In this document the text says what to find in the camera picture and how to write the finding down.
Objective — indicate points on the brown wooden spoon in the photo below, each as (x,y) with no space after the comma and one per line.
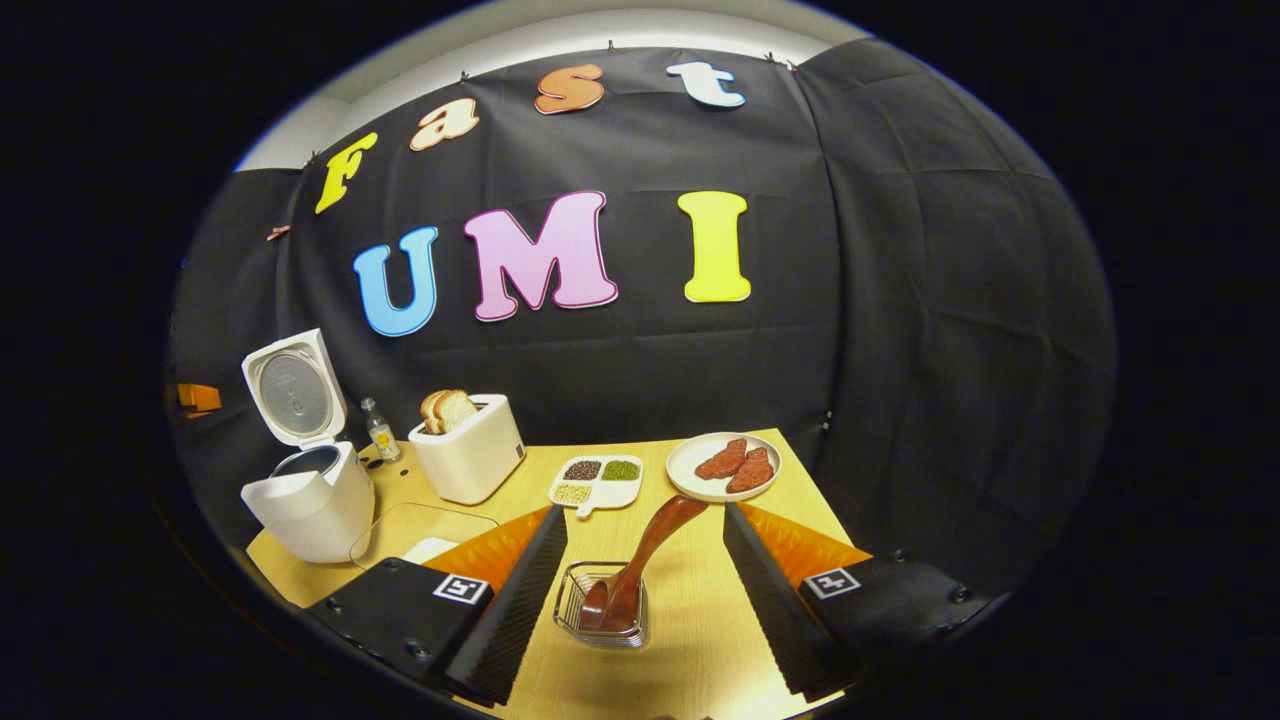
(650,545)

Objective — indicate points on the black backdrop cloth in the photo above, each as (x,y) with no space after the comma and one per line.
(900,330)

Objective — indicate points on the pile of dark beans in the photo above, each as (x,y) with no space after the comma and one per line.
(583,470)

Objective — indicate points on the red meat piece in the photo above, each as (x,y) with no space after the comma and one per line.
(752,472)
(722,460)

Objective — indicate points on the round white plate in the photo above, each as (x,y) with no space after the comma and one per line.
(685,475)

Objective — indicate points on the white toaster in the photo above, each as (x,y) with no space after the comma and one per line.
(470,460)

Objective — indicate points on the white divided dish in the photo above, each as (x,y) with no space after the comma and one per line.
(612,492)

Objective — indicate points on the clear plastic container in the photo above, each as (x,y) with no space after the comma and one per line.
(400,525)

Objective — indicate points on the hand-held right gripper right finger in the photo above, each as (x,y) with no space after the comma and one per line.
(775,610)

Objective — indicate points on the pile of yellow beans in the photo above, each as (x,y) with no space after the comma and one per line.
(571,493)

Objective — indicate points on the white rice cooker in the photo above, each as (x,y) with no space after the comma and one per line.
(320,510)

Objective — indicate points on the small glass bottle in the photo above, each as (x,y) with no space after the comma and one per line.
(382,435)

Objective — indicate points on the pile of green beans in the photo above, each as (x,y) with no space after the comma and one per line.
(621,470)

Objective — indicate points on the bread slice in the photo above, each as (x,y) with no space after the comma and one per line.
(430,412)
(457,410)

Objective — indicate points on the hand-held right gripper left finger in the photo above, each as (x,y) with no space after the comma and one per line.
(510,620)

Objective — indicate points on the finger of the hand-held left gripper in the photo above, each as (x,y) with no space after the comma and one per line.
(200,398)

